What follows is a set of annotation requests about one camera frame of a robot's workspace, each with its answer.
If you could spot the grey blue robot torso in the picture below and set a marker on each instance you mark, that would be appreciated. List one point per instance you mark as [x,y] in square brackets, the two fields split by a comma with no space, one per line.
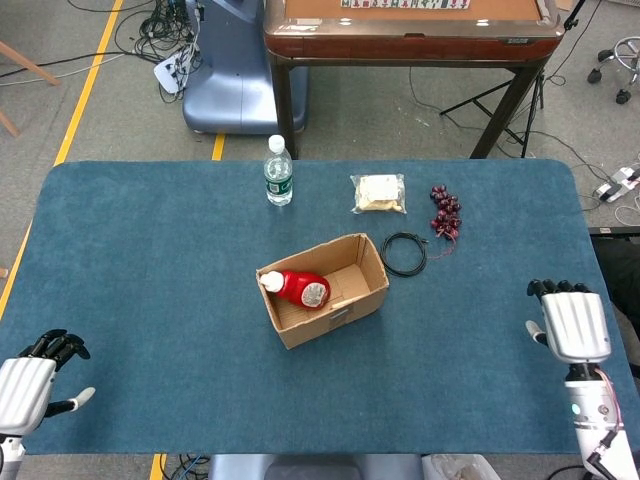
[310,470]

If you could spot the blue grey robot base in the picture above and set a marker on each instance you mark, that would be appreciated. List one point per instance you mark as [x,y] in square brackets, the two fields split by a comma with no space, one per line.
[235,90]

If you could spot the row of printed mahjong tiles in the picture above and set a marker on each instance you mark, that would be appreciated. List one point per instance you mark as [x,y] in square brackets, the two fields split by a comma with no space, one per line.
[400,4]

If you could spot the light wooden pole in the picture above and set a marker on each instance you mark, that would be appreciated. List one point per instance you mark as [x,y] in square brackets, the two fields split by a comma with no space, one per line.
[35,65]

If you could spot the white grey power strip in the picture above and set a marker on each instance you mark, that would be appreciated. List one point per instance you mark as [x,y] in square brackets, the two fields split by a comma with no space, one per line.
[612,190]

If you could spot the blue felt table mat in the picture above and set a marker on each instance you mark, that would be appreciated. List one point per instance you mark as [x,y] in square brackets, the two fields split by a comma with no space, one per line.
[150,275]

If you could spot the bread in clear plastic bag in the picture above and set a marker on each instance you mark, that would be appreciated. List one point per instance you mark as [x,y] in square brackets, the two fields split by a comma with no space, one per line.
[377,192]

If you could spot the brown wooden mahjong table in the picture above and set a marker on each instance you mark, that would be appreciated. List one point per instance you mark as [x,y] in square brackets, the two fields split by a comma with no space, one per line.
[400,47]

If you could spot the white chair wooden legs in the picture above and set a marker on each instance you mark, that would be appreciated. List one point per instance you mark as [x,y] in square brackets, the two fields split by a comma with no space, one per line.
[10,125]

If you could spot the brown cardboard box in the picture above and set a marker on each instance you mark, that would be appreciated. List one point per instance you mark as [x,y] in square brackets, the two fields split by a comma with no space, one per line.
[310,332]

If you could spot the clear water bottle green label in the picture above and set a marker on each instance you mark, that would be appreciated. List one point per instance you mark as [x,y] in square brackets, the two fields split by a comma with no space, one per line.
[278,185]

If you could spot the bunch of dark red grapes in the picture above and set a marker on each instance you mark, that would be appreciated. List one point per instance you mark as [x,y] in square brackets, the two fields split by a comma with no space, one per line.
[445,207]

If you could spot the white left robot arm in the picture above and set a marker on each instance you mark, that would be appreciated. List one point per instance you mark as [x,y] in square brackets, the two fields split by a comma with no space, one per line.
[10,460]

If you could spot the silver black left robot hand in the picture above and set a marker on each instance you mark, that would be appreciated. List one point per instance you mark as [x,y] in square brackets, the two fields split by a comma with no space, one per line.
[25,390]

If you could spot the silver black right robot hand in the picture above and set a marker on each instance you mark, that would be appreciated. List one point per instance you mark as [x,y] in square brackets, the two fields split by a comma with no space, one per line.
[575,325]

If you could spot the white power strip with plugs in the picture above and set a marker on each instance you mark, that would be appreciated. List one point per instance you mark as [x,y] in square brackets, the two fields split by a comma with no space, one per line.
[167,72]

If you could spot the red bottle white cap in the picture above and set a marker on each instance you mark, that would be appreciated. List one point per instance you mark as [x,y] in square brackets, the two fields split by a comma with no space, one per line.
[297,287]

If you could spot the chrome rolling stool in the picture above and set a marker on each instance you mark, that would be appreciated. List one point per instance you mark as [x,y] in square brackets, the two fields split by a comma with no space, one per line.
[595,76]

